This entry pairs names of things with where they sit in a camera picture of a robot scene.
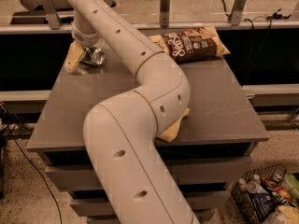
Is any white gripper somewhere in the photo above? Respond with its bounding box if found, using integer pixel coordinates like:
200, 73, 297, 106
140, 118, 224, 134
64, 23, 98, 73

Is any green soda can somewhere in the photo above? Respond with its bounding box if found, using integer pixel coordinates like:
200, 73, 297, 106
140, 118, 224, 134
82, 47, 106, 67

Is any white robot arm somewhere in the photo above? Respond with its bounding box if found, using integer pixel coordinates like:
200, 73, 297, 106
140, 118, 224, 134
68, 0, 199, 224

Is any black office chair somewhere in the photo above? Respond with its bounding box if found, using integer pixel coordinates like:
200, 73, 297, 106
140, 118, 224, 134
10, 0, 74, 30

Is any brown chip bag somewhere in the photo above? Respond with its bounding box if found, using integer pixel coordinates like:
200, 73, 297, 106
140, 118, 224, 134
149, 26, 230, 63

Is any yellow sponge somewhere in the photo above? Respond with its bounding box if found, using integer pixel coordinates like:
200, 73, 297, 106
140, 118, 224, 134
158, 108, 190, 142

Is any grey drawer cabinet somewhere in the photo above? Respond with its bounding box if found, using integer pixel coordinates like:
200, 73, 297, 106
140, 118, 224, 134
25, 28, 271, 224

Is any clear water bottle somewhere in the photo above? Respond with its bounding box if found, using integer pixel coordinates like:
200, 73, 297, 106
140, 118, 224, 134
247, 175, 266, 193

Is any blue snack package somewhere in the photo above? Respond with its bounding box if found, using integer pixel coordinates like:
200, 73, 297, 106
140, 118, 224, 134
249, 193, 277, 221

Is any green package in basket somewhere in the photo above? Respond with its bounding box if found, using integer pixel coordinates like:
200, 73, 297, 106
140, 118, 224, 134
282, 173, 299, 199

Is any metal bracket left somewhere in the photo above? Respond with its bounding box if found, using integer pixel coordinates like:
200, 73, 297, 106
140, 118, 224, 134
38, 0, 61, 30

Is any metal bracket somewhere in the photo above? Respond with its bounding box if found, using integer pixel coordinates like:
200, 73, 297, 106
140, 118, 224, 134
38, 0, 61, 30
159, 0, 170, 27
228, 0, 247, 26

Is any black floor cable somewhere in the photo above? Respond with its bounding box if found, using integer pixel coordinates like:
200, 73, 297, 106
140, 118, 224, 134
0, 103, 64, 224

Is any metal bracket middle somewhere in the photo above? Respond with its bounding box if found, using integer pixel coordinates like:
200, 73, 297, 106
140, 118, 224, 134
159, 0, 170, 27

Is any metal bracket right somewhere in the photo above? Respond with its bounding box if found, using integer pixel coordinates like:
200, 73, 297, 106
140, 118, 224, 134
228, 0, 247, 26

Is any black cable at rail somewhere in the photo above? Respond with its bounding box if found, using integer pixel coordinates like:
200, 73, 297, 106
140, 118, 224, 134
218, 0, 286, 82

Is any wire basket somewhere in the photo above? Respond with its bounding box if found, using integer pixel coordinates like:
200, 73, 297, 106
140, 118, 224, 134
231, 164, 288, 224

